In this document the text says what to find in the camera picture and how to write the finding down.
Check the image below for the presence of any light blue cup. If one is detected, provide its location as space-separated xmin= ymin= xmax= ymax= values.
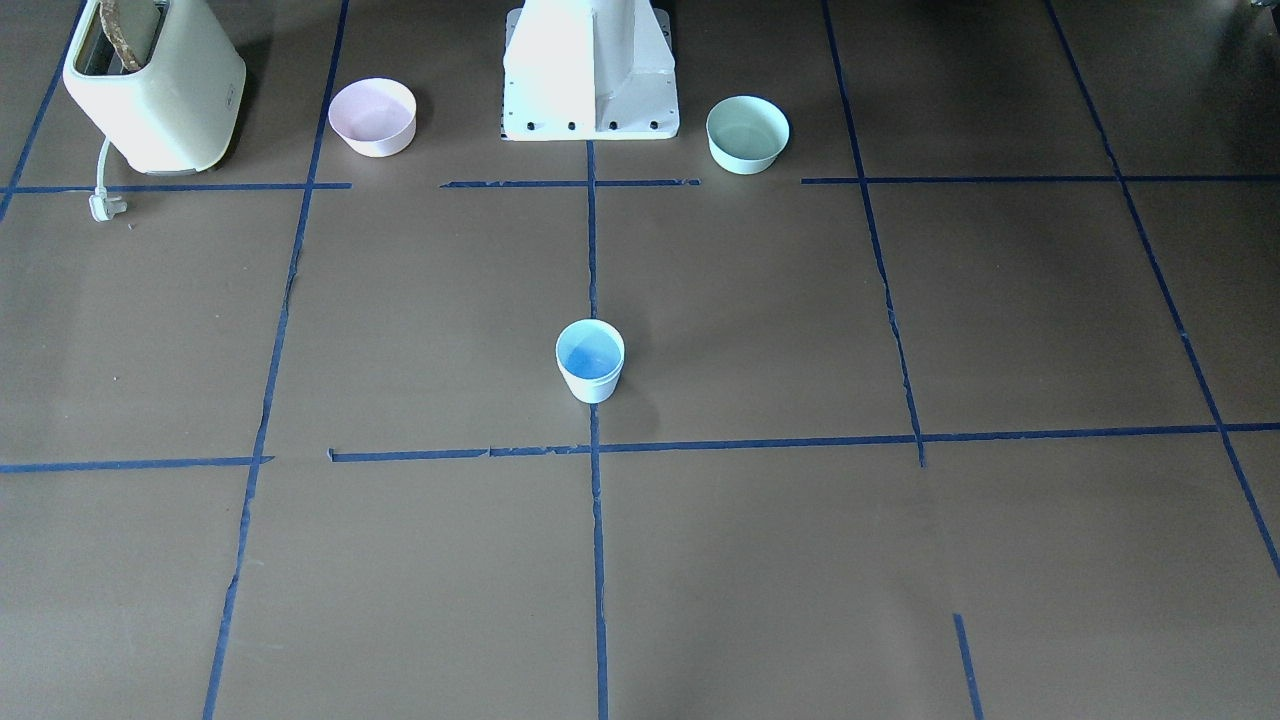
xmin=556 ymin=318 xmax=626 ymax=384
xmin=561 ymin=366 xmax=622 ymax=404

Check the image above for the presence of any green bowl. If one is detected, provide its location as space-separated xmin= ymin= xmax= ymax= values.
xmin=705 ymin=95 xmax=791 ymax=176

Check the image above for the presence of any pink bowl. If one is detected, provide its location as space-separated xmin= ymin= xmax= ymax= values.
xmin=326 ymin=77 xmax=419 ymax=158

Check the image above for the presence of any cream toaster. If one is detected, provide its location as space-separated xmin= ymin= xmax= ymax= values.
xmin=61 ymin=1 xmax=247 ymax=176

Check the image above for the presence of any white toaster plug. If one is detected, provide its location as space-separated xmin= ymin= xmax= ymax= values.
xmin=90 ymin=138 xmax=128 ymax=223

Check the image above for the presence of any toast slice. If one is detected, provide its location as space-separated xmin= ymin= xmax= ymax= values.
xmin=99 ymin=1 xmax=164 ymax=73

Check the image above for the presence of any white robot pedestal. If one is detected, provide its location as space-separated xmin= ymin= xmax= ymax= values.
xmin=500 ymin=1 xmax=681 ymax=142

